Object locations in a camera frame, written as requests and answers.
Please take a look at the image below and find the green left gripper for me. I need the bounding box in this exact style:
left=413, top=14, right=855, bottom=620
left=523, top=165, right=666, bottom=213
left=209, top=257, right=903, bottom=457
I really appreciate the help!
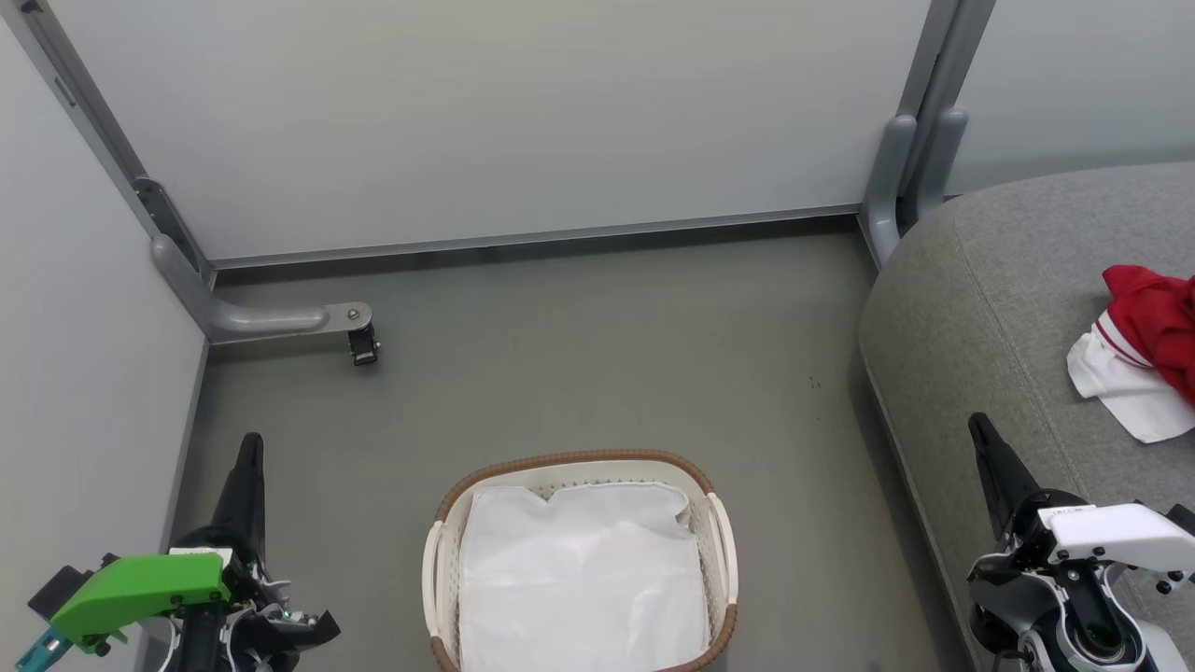
left=14, top=432, right=342, bottom=672

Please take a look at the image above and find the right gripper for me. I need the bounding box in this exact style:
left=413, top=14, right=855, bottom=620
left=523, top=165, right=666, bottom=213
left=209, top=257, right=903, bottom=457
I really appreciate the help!
left=968, top=413, right=1195, bottom=595

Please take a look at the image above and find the red and white shirt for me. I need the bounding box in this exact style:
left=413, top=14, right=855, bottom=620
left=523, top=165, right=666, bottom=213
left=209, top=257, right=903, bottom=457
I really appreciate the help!
left=1067, top=265, right=1195, bottom=444

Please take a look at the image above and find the white laundry basket brown rim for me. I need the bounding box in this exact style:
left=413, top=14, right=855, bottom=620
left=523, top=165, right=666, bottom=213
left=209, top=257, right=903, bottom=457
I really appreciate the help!
left=422, top=449, right=739, bottom=672

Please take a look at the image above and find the grey fabric sofa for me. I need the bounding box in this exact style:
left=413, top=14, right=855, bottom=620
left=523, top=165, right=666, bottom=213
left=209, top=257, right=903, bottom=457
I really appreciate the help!
left=859, top=163, right=1195, bottom=672

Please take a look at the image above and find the white cloth liner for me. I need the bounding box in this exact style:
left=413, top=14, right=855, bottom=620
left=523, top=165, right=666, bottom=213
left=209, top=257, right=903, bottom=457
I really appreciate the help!
left=457, top=481, right=711, bottom=672

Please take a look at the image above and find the grey partition post with caster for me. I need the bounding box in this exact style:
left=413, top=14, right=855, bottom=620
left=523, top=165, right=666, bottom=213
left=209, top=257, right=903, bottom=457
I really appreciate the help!
left=0, top=0, right=373, bottom=345

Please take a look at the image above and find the grey partition post with foot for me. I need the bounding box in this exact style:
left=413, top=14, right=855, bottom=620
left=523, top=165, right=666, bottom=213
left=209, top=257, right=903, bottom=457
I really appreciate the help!
left=859, top=0, right=996, bottom=272

